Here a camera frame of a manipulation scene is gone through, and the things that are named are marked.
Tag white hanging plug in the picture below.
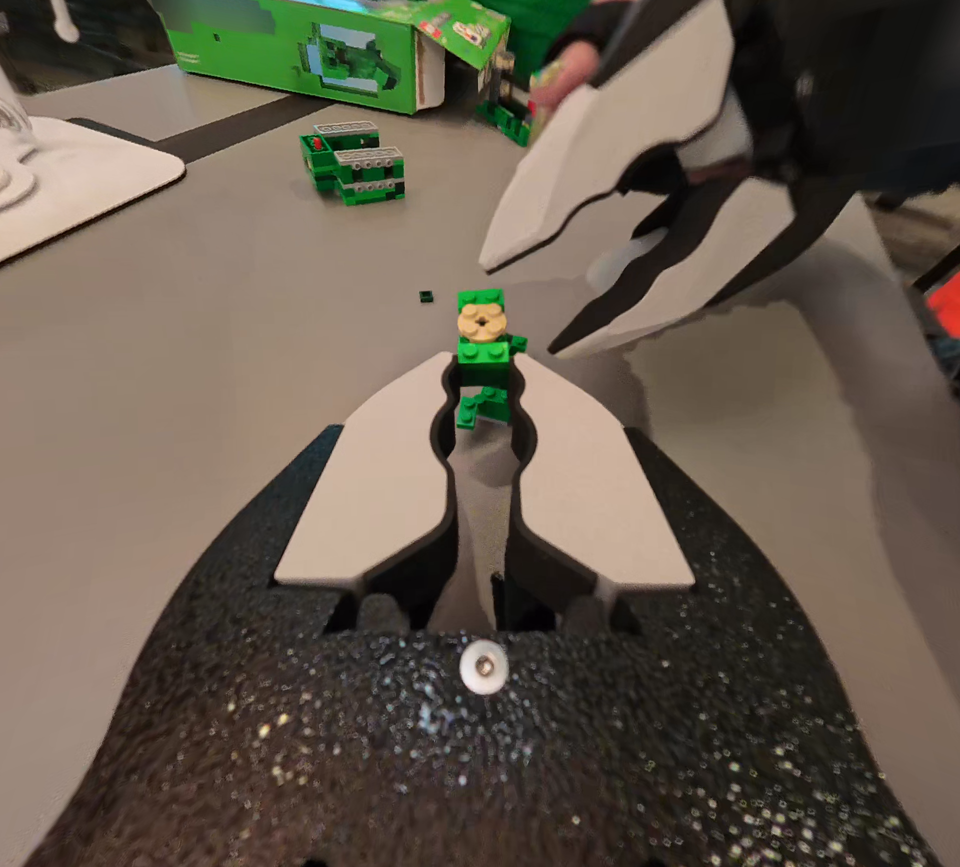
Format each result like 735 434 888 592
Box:
41 0 81 45

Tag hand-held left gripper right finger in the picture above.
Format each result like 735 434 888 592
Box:
510 357 695 595

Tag white flat stand base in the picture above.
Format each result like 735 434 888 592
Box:
0 115 186 265

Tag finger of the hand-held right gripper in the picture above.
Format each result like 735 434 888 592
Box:
547 177 798 360
478 0 753 276

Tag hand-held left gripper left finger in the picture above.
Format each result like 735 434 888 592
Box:
273 351 460 594

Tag clear glass stand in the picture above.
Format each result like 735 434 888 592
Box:
0 60 40 212

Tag green and grey brick build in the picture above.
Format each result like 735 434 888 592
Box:
298 120 408 206

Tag green brick figure assembly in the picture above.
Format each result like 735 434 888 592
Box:
453 288 531 432

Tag red object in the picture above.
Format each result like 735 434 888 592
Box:
924 282 960 343

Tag grey desk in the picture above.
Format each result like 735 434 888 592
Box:
0 60 960 867

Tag green printed cardboard box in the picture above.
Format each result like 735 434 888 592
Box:
142 0 513 117

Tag small green brick build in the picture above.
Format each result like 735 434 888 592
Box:
476 49 552 148

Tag person's right hand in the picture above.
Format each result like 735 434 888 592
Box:
541 38 603 112

